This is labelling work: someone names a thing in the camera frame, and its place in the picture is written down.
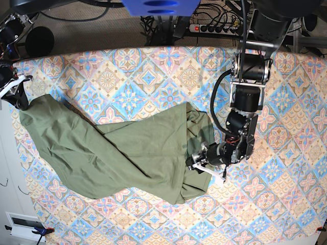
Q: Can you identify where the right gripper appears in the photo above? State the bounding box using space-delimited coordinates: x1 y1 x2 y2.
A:
1 75 33 110

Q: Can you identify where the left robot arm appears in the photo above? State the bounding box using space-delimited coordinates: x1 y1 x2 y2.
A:
186 1 301 175

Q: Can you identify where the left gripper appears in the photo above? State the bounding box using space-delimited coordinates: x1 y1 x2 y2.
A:
185 142 229 177

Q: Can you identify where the patterned tablecloth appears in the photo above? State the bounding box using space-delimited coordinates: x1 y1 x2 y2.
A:
10 47 326 244

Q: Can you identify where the green t-shirt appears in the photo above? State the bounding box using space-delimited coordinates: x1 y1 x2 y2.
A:
19 94 215 205

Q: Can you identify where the black round stool base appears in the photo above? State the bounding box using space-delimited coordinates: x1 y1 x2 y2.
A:
25 27 55 58

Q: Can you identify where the blue orange clamp bottom left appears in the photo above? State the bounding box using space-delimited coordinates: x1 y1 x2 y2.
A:
5 225 55 237

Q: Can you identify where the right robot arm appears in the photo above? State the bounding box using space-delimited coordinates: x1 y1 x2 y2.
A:
1 13 33 110

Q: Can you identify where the white power strip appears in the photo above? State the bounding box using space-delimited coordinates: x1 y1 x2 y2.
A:
189 24 237 35

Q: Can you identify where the orange clamp bottom right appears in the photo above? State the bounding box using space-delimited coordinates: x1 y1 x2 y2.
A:
316 227 326 232

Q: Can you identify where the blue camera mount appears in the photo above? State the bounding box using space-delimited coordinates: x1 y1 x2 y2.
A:
122 0 200 17

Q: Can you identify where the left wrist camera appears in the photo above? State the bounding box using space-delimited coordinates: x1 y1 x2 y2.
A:
215 175 226 186

